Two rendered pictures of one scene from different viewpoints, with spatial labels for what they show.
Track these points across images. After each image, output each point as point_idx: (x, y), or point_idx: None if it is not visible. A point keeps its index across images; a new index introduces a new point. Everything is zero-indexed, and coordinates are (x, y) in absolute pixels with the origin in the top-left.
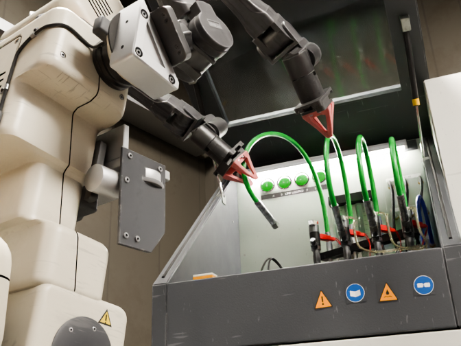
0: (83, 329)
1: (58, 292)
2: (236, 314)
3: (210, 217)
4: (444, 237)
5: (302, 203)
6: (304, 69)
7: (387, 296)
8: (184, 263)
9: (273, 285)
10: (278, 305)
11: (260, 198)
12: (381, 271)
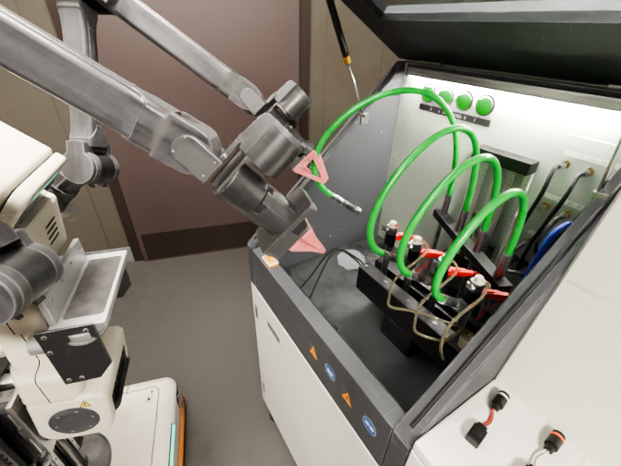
0: (66, 414)
1: (38, 408)
2: (277, 304)
3: (333, 154)
4: (410, 416)
5: None
6: (237, 209)
7: (346, 398)
8: None
9: (292, 311)
10: (294, 325)
11: (419, 106)
12: (347, 382)
